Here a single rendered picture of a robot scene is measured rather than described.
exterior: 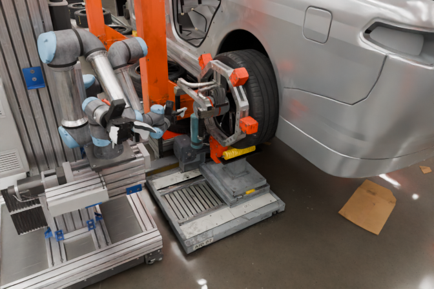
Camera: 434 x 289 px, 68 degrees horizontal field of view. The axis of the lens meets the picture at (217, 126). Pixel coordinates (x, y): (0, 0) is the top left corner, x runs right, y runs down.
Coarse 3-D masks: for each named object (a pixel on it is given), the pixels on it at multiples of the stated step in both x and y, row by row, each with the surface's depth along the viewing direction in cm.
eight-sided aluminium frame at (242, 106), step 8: (208, 64) 209; (216, 64) 203; (224, 64) 203; (200, 72) 222; (208, 72) 216; (224, 72) 194; (200, 80) 225; (200, 88) 229; (232, 88) 190; (240, 88) 191; (240, 96) 193; (240, 104) 188; (248, 104) 190; (240, 112) 190; (208, 120) 233; (208, 128) 232; (216, 128) 232; (216, 136) 224; (224, 136) 223; (232, 136) 204; (240, 136) 199; (224, 144) 216
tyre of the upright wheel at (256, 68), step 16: (240, 64) 194; (256, 64) 196; (208, 80) 233; (256, 80) 191; (272, 80) 195; (256, 96) 189; (272, 96) 193; (256, 112) 190; (272, 112) 195; (272, 128) 204; (240, 144) 214; (256, 144) 218
